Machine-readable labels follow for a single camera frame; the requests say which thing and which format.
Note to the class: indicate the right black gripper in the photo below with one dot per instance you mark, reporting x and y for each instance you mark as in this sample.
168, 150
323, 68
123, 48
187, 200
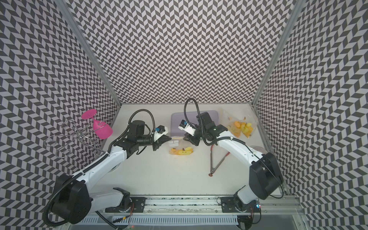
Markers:
191, 139

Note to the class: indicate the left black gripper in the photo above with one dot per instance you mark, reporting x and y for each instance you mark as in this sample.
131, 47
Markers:
160, 142

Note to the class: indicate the red metal tongs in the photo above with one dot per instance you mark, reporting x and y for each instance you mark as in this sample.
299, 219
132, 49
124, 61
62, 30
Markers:
215, 163

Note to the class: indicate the duck print resealable bag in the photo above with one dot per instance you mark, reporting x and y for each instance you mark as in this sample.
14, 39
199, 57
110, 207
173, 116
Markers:
248, 126

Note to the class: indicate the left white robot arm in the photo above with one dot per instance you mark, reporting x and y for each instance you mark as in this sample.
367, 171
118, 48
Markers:
72, 199

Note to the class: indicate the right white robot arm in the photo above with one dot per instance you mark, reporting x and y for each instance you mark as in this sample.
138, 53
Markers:
264, 172

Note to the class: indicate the pink plastic wine glass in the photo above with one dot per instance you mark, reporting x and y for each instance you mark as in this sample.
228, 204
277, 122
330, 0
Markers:
100, 128

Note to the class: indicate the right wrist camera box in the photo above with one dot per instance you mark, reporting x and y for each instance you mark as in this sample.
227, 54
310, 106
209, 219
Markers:
187, 128

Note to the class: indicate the chrome wire glass rack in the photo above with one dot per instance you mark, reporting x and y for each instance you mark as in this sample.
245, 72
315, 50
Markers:
62, 143

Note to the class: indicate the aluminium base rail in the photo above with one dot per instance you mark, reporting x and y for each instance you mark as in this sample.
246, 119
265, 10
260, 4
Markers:
159, 212

